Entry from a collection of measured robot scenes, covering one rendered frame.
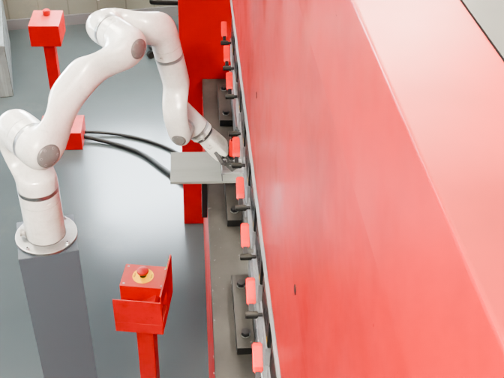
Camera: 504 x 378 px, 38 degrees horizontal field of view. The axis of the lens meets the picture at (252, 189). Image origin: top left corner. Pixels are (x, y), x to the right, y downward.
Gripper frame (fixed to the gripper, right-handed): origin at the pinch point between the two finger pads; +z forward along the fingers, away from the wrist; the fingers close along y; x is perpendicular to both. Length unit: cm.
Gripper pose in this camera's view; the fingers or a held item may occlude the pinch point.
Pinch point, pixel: (231, 160)
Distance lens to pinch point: 264.3
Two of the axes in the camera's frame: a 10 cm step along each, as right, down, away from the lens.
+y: -0.7, -6.2, 7.8
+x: -7.8, 5.2, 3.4
